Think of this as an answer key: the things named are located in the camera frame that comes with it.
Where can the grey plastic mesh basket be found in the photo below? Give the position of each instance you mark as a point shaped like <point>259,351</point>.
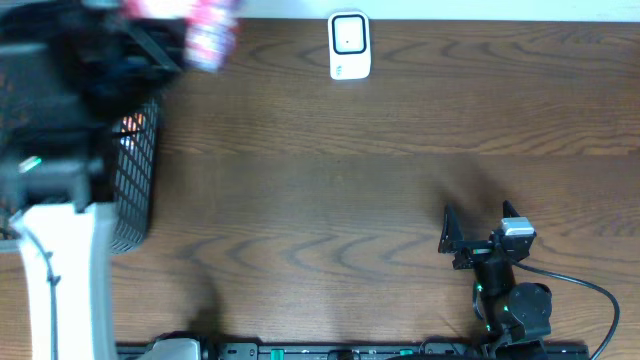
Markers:
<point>47,157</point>

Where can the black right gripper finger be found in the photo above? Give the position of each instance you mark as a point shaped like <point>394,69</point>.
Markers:
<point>508,210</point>
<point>452,236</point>

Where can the red purple snack bag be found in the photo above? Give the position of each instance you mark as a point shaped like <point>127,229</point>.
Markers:
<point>211,26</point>

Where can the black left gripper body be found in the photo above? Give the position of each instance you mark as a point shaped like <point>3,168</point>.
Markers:
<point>142,45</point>

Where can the white barcode scanner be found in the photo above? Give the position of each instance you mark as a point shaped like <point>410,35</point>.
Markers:
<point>349,45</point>

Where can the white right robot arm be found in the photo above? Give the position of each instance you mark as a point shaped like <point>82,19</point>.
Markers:
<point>514,313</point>

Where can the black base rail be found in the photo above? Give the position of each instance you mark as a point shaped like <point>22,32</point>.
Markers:
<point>183,345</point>

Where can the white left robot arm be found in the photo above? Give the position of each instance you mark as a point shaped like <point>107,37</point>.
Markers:
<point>80,107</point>

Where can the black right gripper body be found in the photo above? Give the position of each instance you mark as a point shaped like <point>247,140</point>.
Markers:
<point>481,251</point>

